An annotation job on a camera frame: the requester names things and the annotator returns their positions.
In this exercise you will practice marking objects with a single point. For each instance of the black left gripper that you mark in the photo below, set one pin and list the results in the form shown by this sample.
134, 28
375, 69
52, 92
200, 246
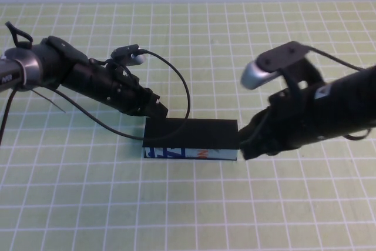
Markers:
123, 92

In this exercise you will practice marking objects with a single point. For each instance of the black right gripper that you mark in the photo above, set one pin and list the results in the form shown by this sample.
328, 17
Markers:
282, 124

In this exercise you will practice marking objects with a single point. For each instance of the black printed glasses case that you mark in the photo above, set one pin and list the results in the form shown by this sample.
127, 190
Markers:
191, 133

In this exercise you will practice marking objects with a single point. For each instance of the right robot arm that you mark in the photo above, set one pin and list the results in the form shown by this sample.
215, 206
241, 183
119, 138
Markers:
346, 107

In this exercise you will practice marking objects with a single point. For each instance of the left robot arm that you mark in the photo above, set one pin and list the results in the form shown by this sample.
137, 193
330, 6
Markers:
44, 66

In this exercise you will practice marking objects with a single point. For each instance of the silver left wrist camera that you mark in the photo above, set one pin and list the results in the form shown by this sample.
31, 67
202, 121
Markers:
138, 60

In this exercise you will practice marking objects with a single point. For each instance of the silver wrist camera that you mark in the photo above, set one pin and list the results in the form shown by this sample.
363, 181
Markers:
255, 76
138, 60

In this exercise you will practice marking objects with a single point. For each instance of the black left camera bracket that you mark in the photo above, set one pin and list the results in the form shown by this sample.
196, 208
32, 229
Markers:
124, 51

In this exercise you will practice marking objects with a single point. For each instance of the black camera bracket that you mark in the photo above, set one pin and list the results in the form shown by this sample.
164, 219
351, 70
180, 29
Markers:
283, 54
124, 51

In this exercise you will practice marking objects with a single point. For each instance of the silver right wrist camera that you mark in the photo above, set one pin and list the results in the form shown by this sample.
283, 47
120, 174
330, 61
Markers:
255, 76

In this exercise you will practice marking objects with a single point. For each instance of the black right camera bracket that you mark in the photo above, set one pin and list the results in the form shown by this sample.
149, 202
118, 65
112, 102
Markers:
283, 54

